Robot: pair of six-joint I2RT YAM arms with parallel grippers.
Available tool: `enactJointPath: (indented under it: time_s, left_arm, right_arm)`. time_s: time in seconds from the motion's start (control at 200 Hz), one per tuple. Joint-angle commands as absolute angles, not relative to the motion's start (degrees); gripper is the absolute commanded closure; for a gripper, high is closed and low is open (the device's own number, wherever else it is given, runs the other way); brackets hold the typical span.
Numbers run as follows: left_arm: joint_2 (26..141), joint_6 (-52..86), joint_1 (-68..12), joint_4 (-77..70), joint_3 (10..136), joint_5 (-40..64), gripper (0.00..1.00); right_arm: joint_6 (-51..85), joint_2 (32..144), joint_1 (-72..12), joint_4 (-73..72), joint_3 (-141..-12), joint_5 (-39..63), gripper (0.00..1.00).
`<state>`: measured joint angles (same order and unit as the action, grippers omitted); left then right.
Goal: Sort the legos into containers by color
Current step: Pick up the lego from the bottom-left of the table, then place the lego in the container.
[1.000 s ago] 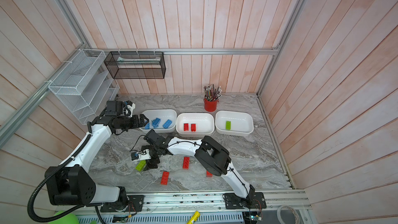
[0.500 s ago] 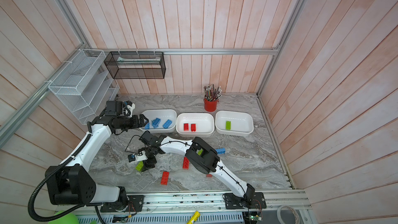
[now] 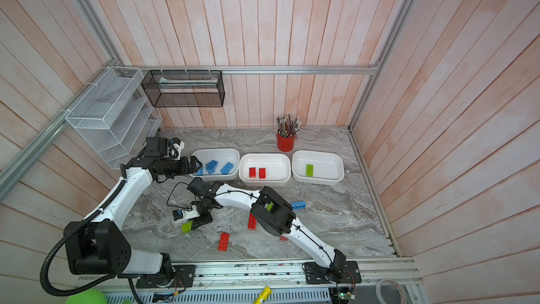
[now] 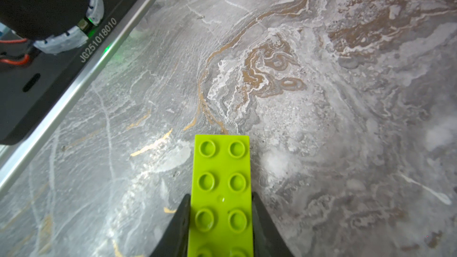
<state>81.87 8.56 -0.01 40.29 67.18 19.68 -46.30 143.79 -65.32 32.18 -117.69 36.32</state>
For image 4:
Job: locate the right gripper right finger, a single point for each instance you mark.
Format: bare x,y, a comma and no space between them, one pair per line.
267,241

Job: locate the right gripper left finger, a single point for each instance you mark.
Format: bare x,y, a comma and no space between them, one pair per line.
174,242

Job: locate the green lego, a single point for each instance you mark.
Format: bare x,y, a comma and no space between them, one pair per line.
221,198

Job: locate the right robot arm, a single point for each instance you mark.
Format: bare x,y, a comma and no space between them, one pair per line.
87,118

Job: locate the aluminium front rail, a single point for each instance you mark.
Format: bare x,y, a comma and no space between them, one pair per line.
15,158

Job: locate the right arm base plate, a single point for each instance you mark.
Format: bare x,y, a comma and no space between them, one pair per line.
49,43

